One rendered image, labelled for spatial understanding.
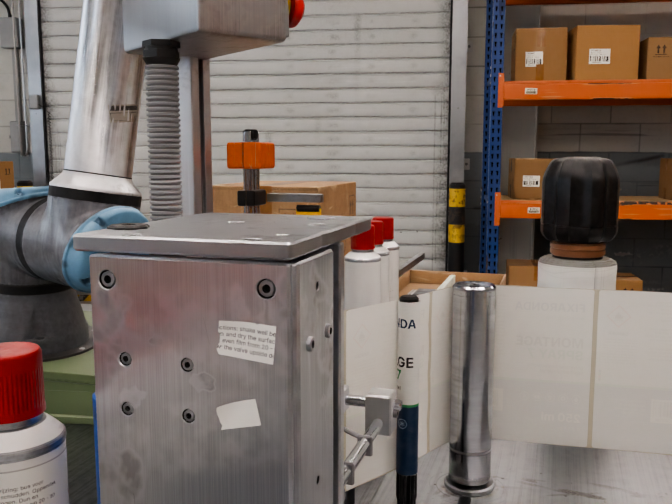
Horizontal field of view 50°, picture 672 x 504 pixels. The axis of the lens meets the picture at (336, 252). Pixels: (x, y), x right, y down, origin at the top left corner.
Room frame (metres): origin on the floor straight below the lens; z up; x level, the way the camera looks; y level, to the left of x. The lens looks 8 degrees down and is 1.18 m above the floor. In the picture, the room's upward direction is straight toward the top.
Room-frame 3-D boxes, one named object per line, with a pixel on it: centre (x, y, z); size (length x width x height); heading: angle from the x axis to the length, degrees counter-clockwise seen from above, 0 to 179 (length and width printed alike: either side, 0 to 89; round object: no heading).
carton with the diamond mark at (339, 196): (1.57, 0.11, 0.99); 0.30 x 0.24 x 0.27; 164
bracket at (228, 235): (0.38, 0.05, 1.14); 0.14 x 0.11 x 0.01; 163
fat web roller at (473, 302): (0.62, -0.12, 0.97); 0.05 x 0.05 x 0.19
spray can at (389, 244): (1.11, -0.07, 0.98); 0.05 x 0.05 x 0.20
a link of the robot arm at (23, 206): (1.02, 0.43, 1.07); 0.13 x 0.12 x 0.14; 54
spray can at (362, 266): (0.99, -0.04, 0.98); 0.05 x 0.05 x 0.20
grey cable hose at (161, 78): (0.69, 0.16, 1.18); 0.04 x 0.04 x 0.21
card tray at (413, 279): (1.76, -0.28, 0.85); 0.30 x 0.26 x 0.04; 163
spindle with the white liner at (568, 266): (0.80, -0.27, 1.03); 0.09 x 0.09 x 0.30
